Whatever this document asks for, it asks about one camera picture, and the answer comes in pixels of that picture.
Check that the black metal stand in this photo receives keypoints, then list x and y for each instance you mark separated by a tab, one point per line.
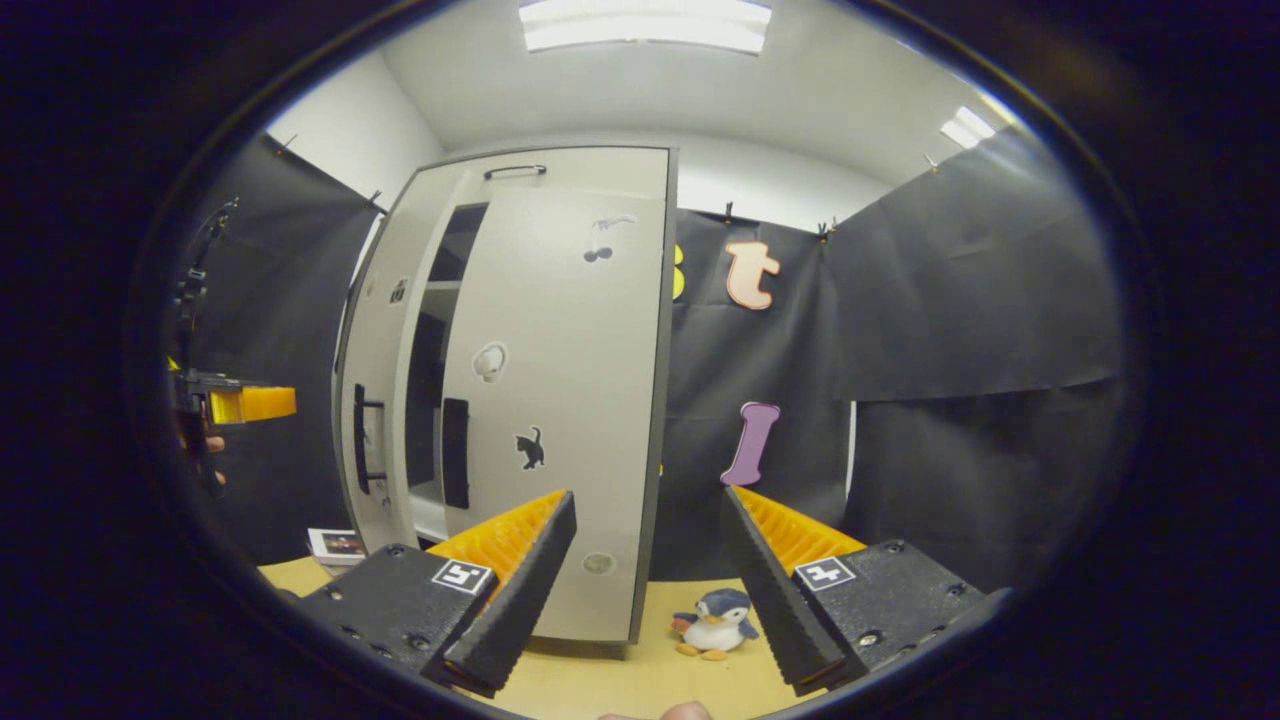
200	270

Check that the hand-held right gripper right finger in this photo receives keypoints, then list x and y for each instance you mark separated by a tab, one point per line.
775	590

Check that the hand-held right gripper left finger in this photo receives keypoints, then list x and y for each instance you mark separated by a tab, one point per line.
525	590

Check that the grey cabinet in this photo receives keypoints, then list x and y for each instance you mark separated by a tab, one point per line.
660	400

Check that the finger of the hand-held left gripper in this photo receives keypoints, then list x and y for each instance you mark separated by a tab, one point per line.
265	403

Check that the grey cabinet shelf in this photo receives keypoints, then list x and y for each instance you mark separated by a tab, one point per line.
443	285

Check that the black backdrop cloth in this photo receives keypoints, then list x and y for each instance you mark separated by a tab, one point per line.
980	490
705	380
290	300
970	280

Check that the white photo card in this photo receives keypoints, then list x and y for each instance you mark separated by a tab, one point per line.
338	546

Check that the grey cabinet drawer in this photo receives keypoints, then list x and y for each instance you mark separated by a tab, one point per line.
610	170

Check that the large ceiling light panel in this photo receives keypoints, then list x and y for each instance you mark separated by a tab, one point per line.
645	25

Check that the small ceiling light panel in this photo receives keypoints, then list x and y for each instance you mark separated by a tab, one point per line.
968	128

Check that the penguin plush toy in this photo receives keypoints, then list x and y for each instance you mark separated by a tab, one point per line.
718	622

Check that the grey cabinet door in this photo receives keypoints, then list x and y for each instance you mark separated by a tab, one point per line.
385	340
570	400

